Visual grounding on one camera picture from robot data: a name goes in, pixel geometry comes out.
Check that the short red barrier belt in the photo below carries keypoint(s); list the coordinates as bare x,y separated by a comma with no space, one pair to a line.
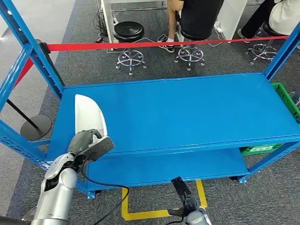
24,73

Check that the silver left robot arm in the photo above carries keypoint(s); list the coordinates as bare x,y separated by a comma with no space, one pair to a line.
56,192

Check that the black stanchion post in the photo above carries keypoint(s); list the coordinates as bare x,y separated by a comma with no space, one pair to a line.
53,66

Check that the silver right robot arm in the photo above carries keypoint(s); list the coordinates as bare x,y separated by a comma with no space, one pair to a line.
197,219

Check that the long red barrier belt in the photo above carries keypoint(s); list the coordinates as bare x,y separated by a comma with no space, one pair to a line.
163,44

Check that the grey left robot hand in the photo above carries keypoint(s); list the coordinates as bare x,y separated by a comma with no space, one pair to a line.
81,143

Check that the black round stool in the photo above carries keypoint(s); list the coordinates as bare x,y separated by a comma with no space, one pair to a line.
262,51
190,54
128,31

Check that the yellow floor tape outline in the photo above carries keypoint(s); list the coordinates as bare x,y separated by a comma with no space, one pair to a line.
140,215

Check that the blue metal shelf rack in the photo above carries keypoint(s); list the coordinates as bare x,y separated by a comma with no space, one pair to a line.
176,108

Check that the white plastic car part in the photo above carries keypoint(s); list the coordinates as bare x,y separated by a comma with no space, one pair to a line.
87,115

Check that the white power strip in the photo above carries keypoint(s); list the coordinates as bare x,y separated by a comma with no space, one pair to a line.
218,28

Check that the seated person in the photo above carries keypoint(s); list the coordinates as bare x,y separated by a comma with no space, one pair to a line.
199,15
283,15

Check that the black flat bracket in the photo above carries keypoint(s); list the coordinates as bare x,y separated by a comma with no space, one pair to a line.
180,186

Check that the black stanchion with round base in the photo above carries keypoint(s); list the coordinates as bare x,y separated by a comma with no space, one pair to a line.
35,128

